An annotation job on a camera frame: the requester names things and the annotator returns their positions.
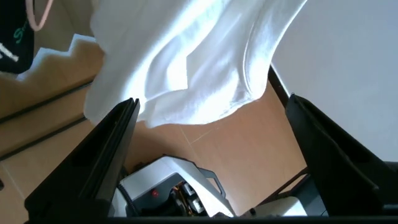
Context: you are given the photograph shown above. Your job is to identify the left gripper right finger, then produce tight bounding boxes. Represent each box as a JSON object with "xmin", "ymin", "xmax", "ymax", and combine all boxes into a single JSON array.
[{"xmin": 285, "ymin": 93, "xmax": 398, "ymax": 217}]

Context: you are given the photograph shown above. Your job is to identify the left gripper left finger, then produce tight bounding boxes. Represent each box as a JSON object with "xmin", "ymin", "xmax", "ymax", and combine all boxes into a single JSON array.
[{"xmin": 24, "ymin": 97, "xmax": 141, "ymax": 218}]

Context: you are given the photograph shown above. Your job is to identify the black shorts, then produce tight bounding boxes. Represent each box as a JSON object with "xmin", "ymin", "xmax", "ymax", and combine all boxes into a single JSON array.
[{"xmin": 0, "ymin": 0, "xmax": 35, "ymax": 75}]

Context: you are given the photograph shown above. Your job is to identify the white garment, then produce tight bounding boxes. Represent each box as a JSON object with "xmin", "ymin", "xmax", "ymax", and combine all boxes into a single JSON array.
[{"xmin": 83, "ymin": 0, "xmax": 308, "ymax": 129}]

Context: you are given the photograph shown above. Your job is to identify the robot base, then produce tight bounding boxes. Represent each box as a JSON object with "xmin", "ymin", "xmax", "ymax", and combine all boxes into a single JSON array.
[{"xmin": 108, "ymin": 155, "xmax": 330, "ymax": 218}]

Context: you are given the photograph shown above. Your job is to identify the black clothes rack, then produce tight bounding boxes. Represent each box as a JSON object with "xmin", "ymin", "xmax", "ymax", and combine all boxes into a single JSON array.
[{"xmin": 0, "ymin": 79, "xmax": 96, "ymax": 162}]

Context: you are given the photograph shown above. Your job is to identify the pink clothes hanger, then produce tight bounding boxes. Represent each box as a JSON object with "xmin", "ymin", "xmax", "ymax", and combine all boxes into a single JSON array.
[{"xmin": 24, "ymin": 0, "xmax": 54, "ymax": 32}]

